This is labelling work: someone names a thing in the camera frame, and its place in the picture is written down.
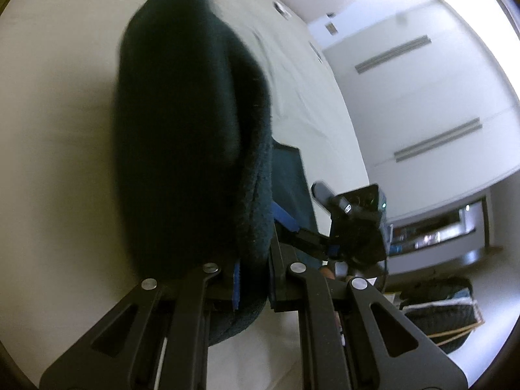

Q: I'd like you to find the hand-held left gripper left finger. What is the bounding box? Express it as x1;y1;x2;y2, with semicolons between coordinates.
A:
38;261;241;390

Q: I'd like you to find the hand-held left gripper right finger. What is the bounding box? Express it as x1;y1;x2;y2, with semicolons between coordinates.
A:
268;221;469;390

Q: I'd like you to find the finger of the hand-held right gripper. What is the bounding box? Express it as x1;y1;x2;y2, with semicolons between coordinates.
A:
284;243;340;261
272;203;334;249

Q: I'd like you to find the dark green sweater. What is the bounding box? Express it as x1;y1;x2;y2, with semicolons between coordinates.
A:
111;0;318;345

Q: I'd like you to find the low shelf cabinet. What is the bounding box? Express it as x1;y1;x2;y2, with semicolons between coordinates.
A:
387;196;489;255

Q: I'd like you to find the dark woven basket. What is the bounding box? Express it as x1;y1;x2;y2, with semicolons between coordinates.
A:
396;275;487;355

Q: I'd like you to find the white wardrobe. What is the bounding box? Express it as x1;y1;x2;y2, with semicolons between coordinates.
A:
308;0;520;229

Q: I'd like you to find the bed with beige sheet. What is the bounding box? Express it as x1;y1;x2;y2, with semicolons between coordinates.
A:
0;0;371;390

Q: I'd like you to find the black wardrobe handle pair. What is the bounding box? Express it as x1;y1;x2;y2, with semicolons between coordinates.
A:
355;34;432;74
393;117;482;162

